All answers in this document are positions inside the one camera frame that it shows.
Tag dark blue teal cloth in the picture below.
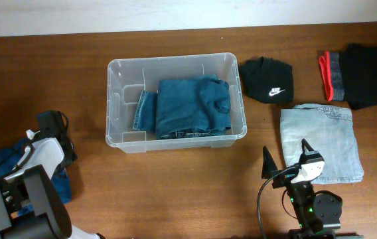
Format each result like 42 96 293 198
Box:
0 138 72 204

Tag dark blue jeans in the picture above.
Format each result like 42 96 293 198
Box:
133 74 231 140

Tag clear plastic storage container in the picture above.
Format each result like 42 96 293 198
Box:
106 52 248 153

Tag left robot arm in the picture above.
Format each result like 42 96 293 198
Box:
0 129 104 239

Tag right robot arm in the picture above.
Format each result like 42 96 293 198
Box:
257 139 342 238

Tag folded light blue jeans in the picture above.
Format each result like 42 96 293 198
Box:
280 104 364 185

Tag black Nike shirt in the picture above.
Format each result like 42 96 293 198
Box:
239 57 294 104

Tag black shorts red waistband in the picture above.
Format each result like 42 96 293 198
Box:
319 43 377 110

